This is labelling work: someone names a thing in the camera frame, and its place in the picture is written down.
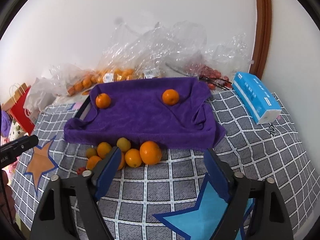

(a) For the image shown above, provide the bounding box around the red paper bag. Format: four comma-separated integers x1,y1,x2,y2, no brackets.
9,87,37,135

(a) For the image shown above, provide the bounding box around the large orange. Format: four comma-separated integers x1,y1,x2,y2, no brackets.
139,141,162,165

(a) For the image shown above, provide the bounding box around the grey checked star blanket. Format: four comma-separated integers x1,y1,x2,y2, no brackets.
10,89,317,240

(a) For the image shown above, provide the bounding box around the wooden door frame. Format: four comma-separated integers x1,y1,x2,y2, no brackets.
250,0,273,79

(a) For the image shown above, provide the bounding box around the brown paper bag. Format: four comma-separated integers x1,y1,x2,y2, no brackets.
2,82,32,110

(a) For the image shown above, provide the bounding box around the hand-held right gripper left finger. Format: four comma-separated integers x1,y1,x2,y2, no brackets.
30,146,122,240

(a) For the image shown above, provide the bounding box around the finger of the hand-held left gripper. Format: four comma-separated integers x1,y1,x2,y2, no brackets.
0,135,39,156

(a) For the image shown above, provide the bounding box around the yellow citrus fruit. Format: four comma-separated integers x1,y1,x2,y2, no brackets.
117,137,131,153

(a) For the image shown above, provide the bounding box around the purple towel covered tray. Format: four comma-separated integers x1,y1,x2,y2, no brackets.
63,77,227,150

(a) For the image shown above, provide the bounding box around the orange with green stem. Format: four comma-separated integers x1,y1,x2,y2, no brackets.
96,93,112,109

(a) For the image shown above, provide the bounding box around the clear plastic bag of oranges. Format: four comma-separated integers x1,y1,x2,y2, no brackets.
96,17,170,83
49,64,99,97

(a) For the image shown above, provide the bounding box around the white plastic bag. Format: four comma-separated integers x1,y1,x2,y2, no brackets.
24,77,68,113

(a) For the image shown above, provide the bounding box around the blue tissue pack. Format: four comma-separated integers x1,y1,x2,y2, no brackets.
231,71,282,125

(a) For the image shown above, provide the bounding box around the person's left hand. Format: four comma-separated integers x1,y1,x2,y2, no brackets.
0,170,14,220

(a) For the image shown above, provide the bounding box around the floral cloth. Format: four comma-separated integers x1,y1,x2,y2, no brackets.
0,119,24,180

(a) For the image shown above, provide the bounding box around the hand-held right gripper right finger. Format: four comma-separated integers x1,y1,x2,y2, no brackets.
204,149,294,240

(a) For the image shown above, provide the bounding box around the clear plastic bag of tomatoes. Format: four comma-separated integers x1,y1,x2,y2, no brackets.
162,21,254,90

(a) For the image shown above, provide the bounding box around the white pink printed sheet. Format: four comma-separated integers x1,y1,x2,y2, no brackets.
54,95,88,111

